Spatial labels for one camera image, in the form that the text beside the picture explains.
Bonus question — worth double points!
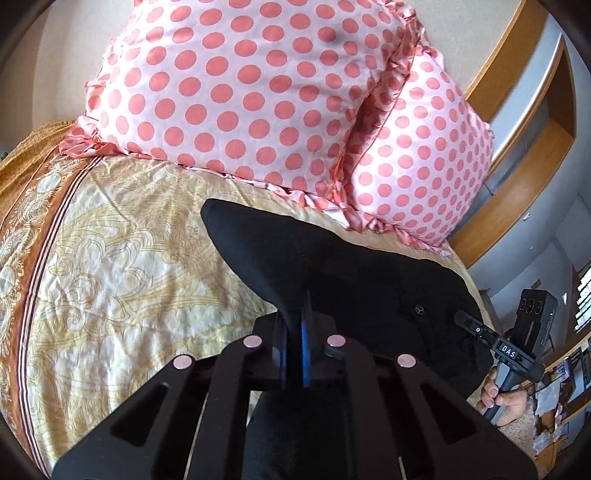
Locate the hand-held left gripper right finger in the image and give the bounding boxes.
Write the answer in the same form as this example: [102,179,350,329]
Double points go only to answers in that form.
[300,291,539,480]

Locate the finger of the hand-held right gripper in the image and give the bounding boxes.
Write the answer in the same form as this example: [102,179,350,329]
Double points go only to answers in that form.
[454,310,502,350]

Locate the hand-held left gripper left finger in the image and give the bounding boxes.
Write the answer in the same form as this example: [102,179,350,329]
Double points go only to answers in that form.
[52,314,291,480]

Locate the black pants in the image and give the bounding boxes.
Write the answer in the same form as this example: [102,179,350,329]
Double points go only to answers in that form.
[201,198,493,480]

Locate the person's right hand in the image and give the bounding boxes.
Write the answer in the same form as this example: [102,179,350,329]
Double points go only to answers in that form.
[475,370,530,426]

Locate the window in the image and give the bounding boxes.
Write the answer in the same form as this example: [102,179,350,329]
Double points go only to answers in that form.
[571,269,591,334]

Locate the cluttered wooden shelf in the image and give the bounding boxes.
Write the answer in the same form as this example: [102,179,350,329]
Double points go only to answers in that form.
[531,333,591,464]

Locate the wooden headboard shelf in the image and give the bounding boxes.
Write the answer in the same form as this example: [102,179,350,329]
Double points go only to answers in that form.
[450,0,579,269]

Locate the small pink polka dot pillow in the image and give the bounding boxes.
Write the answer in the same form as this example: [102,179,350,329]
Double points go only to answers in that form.
[323,58,496,259]

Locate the golden patterned bed cover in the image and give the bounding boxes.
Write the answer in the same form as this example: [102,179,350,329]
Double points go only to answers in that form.
[0,121,537,480]

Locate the large pink polka dot pillow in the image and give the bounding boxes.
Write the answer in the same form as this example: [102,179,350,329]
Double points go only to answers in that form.
[59,0,446,220]

